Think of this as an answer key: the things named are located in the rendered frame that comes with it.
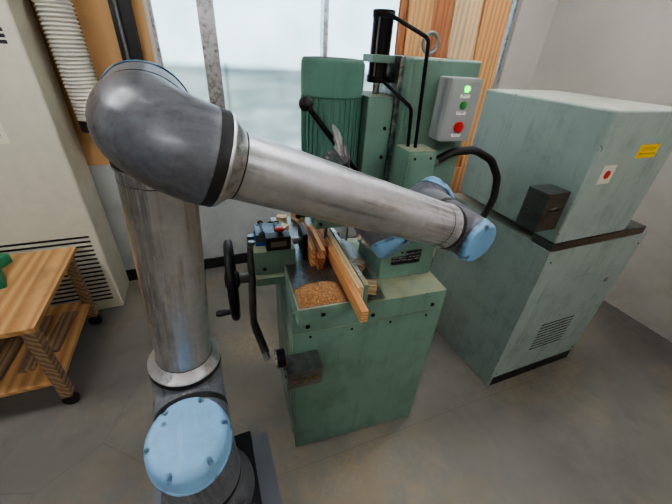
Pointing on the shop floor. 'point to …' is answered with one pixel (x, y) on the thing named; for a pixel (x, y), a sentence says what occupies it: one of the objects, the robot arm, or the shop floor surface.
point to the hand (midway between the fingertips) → (310, 144)
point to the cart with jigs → (40, 321)
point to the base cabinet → (356, 372)
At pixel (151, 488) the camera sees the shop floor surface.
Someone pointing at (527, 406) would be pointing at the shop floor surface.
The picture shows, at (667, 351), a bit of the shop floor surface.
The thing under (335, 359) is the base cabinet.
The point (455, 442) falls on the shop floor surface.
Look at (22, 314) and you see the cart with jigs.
